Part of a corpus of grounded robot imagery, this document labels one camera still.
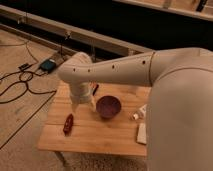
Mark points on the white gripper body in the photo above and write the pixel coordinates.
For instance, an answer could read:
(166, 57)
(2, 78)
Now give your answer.
(80, 93)

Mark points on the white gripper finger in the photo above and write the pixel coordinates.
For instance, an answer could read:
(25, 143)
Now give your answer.
(91, 104)
(74, 107)

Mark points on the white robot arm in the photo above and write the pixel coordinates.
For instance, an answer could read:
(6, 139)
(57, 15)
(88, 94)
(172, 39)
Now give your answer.
(179, 113)

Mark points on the dark purple ceramic bowl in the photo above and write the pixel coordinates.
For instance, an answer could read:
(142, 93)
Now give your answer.
(108, 106)

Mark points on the black remote control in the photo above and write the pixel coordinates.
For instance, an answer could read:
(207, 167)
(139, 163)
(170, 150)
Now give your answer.
(95, 88)

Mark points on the red toy car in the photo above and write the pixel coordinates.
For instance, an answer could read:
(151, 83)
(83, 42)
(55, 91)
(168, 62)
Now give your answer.
(68, 124)

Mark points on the wooden table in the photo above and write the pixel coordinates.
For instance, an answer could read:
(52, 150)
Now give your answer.
(90, 133)

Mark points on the blue black power adapter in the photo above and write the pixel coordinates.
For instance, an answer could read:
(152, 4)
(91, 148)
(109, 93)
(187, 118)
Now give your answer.
(48, 65)

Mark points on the white flat box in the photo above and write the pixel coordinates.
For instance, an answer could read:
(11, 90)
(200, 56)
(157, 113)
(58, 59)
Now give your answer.
(141, 136)

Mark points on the small black connector box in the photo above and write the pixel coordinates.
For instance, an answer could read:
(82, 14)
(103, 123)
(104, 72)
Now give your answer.
(24, 66)

